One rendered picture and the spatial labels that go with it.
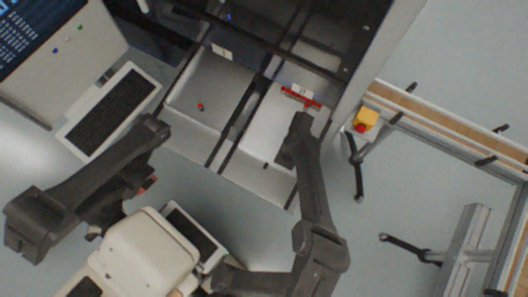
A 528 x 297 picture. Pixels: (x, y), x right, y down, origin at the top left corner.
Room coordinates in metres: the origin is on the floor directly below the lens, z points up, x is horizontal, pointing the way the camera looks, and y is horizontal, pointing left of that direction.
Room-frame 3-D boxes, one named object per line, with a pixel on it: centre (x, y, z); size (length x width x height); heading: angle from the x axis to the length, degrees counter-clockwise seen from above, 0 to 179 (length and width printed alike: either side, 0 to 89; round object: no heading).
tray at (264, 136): (0.51, -0.11, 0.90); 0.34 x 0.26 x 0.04; 155
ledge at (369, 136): (0.54, -0.42, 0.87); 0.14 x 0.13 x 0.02; 154
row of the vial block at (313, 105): (0.61, -0.16, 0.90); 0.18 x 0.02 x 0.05; 65
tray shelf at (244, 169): (0.52, 0.07, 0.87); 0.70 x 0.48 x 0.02; 64
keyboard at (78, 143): (0.56, 0.62, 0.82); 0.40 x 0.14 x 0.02; 144
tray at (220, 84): (0.66, 0.20, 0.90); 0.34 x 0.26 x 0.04; 154
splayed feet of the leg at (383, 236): (0.04, -0.94, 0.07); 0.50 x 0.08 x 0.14; 64
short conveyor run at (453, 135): (0.51, -0.71, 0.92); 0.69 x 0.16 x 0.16; 64
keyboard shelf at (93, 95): (0.59, 0.67, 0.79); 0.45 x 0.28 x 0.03; 144
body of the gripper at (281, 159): (0.31, -0.09, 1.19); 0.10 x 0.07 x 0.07; 154
